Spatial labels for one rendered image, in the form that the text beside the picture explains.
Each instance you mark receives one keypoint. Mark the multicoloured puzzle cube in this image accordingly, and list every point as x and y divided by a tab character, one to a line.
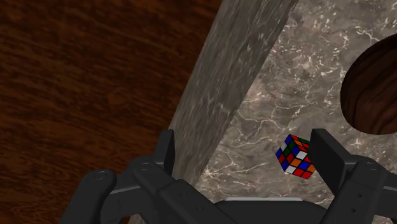
294	158

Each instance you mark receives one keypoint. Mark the dark wooden bowl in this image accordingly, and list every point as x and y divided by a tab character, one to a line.
370	93

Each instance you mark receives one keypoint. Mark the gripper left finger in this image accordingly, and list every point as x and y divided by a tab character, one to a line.
149	189

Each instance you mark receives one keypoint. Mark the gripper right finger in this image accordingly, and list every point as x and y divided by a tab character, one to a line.
356	180

